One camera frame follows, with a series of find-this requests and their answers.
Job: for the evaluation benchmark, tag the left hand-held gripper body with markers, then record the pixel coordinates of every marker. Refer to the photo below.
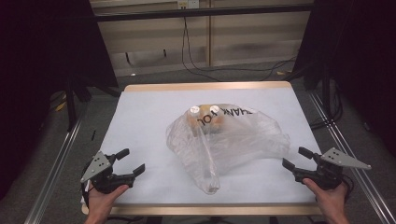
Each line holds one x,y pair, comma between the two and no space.
102,179

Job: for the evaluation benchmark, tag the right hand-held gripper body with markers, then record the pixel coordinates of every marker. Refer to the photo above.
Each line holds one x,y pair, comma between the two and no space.
327,177

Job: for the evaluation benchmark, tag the clear plastic bag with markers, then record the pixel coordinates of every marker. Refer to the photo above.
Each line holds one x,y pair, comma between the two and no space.
236,143

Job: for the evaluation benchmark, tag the orange juice bottle white cap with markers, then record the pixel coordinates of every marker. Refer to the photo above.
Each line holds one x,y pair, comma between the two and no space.
214,116
194,119

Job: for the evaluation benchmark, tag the person's left hand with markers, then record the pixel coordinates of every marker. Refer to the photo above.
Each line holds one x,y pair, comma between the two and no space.
101,203

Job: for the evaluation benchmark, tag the person's right hand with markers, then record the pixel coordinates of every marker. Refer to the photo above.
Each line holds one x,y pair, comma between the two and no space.
333,202

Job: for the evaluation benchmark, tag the small black floor object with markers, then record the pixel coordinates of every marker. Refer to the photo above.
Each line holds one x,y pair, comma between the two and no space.
93,135

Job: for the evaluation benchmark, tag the white table mat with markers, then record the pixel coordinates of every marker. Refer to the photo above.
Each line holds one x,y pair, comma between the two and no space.
146,124

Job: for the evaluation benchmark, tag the black metal stand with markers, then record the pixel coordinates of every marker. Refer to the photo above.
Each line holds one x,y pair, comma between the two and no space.
71,102

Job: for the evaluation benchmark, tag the yellow floor tape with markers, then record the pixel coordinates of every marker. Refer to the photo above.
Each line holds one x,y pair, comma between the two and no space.
61,106

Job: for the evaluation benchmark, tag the wooden table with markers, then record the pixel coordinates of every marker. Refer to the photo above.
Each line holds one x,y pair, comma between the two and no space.
205,85

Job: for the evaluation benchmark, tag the black curtain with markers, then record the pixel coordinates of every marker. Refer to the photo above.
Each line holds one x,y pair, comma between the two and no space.
358,56
37,62

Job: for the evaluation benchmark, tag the black horizontal bar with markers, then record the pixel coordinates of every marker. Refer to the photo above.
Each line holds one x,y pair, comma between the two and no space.
202,12

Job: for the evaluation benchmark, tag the metal floor rail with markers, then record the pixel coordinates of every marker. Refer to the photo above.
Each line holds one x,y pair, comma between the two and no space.
367,186
53,177

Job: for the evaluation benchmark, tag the white wall power outlet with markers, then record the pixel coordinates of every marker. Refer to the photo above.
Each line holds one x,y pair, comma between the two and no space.
187,3

